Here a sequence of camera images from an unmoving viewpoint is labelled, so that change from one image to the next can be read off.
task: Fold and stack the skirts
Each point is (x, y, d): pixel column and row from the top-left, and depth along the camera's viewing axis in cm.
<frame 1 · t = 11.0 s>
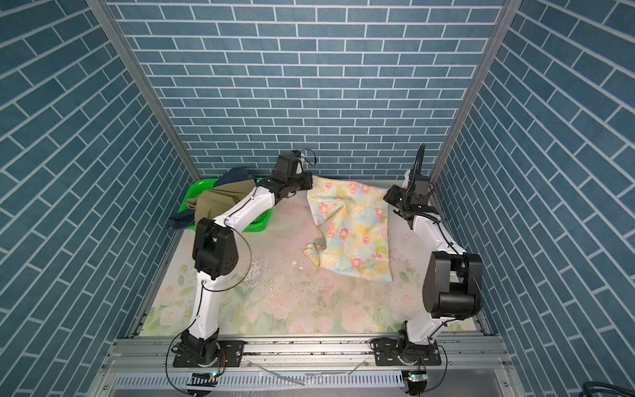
left hand: (312, 175, 95), fingers closed
right hand: (387, 185, 91), fingers closed
floral pastel skirt: (353, 221, 99), point 8 cm above the table
olive khaki skirt: (208, 204, 91), point 18 cm above the table
dark navy skirt: (187, 221, 95), point 11 cm above the table

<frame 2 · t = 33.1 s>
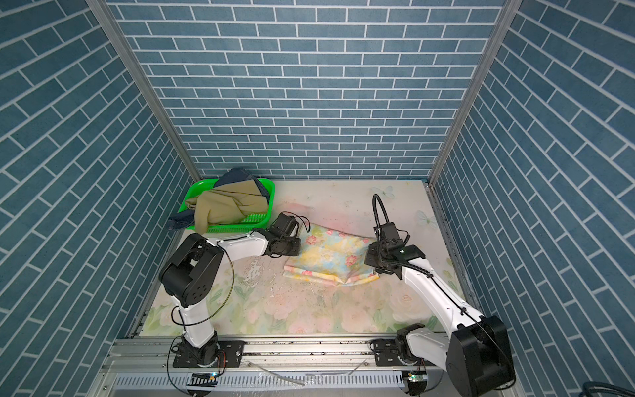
left hand: (299, 248, 97), fingers closed
right hand: (368, 252, 85), fingers closed
floral pastel skirt: (331, 256, 96), point 2 cm above the table
the other named things where they were.

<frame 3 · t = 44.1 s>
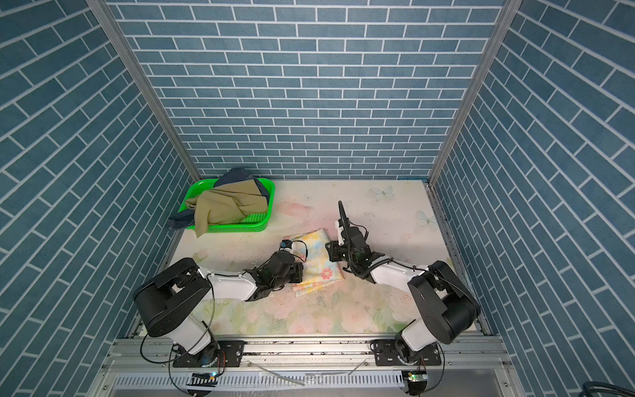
left hand: (305, 269, 91), fingers closed
right hand: (325, 244, 90), fingers open
floral pastel skirt: (318, 270, 91), point 3 cm above the table
the other named things where they were.

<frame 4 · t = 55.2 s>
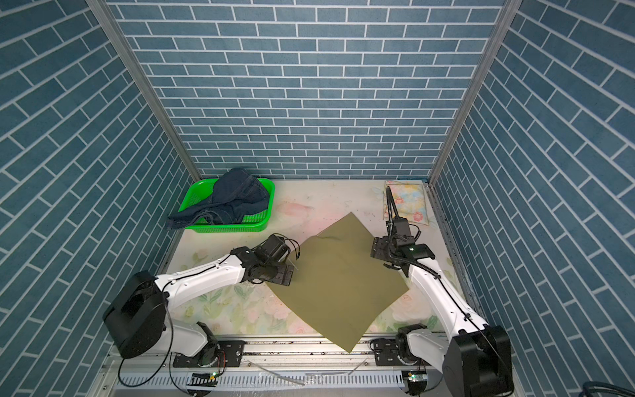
left hand: (281, 274, 87), fingers open
right hand: (379, 245, 85), fingers open
floral pastel skirt: (409, 198, 113), point 3 cm above the table
olive khaki skirt: (338, 289, 94), on the table
the other named things where they were.

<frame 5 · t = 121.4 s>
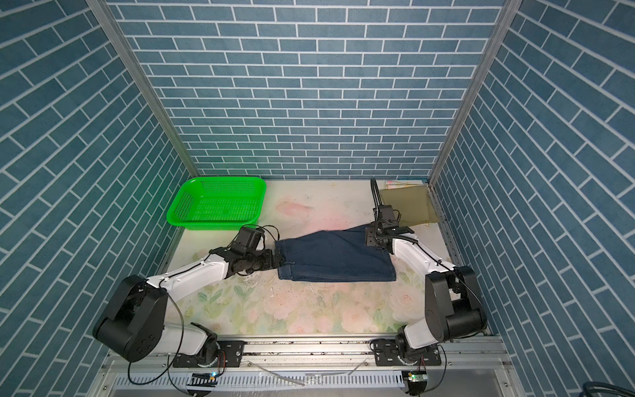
left hand: (277, 260, 89), fingers open
right hand: (373, 233, 92), fingers open
olive khaki skirt: (415, 204, 107), point 6 cm above the table
dark navy skirt: (334, 255, 96), on the table
